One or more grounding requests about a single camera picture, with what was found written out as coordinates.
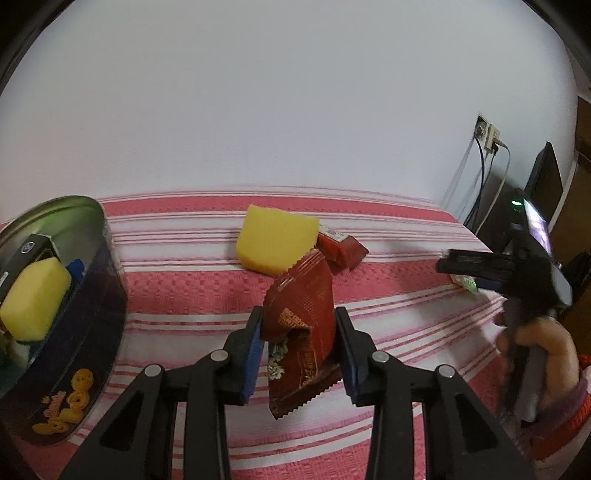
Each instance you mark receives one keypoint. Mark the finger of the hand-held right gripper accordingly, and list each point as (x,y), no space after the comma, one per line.
(475,255)
(471,268)

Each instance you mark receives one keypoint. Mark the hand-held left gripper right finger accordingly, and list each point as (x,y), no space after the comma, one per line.
(347,364)

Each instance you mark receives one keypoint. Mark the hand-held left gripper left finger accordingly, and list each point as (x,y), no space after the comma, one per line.
(251,350)

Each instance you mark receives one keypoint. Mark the green white small packet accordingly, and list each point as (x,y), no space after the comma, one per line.
(466,282)

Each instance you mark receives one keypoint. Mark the red snack packet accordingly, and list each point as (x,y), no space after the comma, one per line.
(304,300)
(341,251)

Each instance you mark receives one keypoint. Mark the round metal tin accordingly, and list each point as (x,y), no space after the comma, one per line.
(92,323)

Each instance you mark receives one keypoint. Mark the small yellow sponge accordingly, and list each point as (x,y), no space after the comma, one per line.
(34,295)

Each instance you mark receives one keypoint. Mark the small black box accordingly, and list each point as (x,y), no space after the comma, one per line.
(32,247)

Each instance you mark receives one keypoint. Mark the person's right forearm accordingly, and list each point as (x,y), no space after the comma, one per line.
(568,424)

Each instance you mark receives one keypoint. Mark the person's right hand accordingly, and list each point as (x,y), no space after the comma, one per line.
(558,355)

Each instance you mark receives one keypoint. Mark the red striped tablecloth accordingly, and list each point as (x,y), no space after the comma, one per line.
(415,323)

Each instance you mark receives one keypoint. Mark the black monitor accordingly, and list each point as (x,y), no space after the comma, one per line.
(547,180)

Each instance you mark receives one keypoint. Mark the brown wooden cabinet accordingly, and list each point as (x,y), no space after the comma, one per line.
(582,194)

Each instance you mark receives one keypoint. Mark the large yellow sponge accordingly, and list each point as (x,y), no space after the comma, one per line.
(272,240)

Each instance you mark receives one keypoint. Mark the blue fuzzy cloth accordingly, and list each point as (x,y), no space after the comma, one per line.
(76,270)

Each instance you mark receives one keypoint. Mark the wall socket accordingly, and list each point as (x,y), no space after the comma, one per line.
(487,131)

